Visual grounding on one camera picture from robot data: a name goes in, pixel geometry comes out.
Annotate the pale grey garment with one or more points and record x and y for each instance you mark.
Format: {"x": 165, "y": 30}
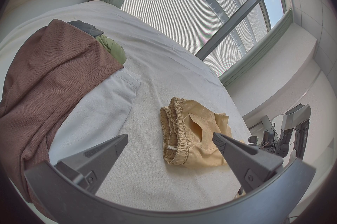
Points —
{"x": 105, "y": 104}

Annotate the black garment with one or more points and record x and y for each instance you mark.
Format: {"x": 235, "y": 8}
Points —
{"x": 84, "y": 26}

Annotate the brown garment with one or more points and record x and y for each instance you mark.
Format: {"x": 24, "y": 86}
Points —
{"x": 52, "y": 72}

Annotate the tan shorts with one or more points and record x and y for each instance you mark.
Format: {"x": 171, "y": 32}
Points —
{"x": 189, "y": 138}

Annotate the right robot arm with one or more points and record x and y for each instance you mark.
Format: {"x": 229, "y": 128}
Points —
{"x": 301, "y": 136}

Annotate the green garment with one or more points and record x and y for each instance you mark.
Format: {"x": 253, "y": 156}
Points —
{"x": 115, "y": 50}

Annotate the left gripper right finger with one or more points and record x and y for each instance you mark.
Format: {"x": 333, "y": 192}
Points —
{"x": 250, "y": 165}

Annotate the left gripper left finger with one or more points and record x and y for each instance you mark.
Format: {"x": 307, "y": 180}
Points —
{"x": 89, "y": 165}

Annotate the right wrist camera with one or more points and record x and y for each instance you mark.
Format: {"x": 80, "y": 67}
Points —
{"x": 253, "y": 140}

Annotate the window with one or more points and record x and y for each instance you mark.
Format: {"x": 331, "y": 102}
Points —
{"x": 197, "y": 7}

